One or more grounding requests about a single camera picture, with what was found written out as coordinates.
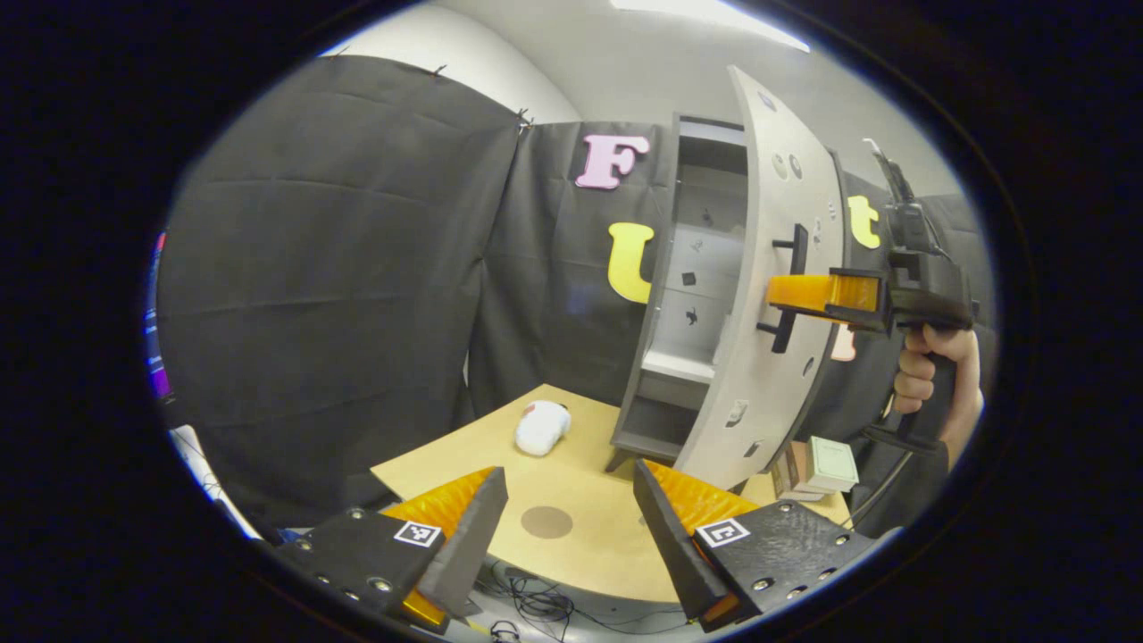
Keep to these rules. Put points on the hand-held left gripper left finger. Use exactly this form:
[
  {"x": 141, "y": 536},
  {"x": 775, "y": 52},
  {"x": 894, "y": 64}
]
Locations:
[{"x": 469, "y": 545}]

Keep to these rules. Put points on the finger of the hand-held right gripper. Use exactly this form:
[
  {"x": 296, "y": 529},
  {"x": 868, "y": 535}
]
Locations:
[{"x": 821, "y": 293}]

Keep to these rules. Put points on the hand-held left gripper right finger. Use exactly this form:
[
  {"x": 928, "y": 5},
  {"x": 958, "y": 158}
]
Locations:
[{"x": 674, "y": 545}]

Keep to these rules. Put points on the round brown coaster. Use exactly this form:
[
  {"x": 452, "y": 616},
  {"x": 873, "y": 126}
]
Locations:
[{"x": 546, "y": 522}]

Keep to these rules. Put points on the grey cabinet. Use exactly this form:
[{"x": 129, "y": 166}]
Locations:
[{"x": 665, "y": 420}]

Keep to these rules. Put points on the light grey cabinet door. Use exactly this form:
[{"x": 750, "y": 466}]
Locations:
[{"x": 759, "y": 402}]

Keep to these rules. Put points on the grey cabinet shelf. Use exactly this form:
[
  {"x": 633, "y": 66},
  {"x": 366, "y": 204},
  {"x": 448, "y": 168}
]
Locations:
[{"x": 679, "y": 364}]

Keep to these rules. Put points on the white plush toy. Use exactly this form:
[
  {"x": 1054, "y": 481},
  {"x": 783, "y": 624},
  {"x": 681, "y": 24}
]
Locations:
[{"x": 542, "y": 429}]

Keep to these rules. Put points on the brown box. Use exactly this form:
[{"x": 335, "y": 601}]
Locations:
[{"x": 790, "y": 469}]

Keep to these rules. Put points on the light green box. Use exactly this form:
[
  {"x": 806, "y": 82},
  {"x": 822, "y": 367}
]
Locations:
[{"x": 832, "y": 464}]

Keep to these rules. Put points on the long ceiling light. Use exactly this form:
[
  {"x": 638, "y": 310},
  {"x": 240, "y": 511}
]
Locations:
[{"x": 714, "y": 18}]

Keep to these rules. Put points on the black backdrop cloth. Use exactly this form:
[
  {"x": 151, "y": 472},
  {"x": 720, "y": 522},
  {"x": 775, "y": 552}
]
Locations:
[{"x": 339, "y": 268}]

